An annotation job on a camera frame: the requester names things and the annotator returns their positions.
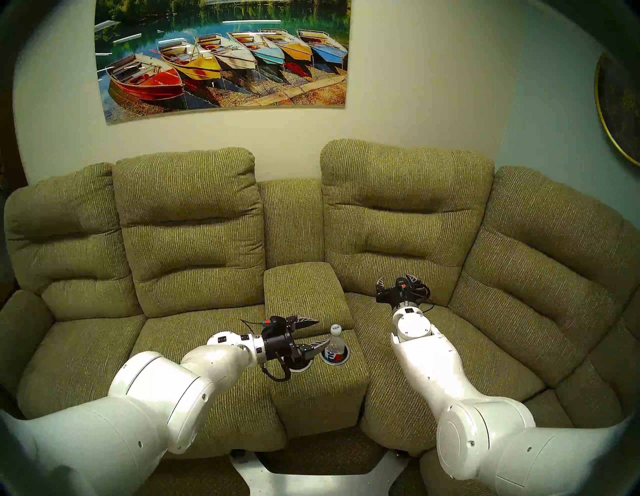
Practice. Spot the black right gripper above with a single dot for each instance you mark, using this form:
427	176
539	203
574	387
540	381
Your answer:
400	299

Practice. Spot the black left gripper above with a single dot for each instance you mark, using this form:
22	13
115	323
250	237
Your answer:
280	345

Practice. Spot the white-capped bottle red blue label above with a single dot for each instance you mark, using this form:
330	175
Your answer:
336	345

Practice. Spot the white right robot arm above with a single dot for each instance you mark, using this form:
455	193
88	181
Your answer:
450	380

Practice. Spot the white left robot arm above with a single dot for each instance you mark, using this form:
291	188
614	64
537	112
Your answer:
150	400

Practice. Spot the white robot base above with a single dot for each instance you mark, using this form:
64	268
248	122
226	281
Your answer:
320	482

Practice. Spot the metal-rimmed cup holder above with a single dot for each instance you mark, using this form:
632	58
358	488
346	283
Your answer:
300	369
346	356

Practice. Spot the green fabric sofa console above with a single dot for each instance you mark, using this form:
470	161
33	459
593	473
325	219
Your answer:
305	290

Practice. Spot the green fabric sectional sofa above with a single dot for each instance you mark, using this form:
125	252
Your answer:
190	250

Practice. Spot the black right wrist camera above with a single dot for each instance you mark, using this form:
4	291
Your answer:
403	286

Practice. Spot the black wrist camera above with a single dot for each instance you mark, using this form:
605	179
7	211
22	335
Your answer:
403	286
274	323

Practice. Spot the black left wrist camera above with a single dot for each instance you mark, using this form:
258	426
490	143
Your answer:
274	323

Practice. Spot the colourful boats wall print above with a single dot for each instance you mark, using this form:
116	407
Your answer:
225	60

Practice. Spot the round gold-rimmed wall clock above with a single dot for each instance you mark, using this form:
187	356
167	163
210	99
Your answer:
622	107

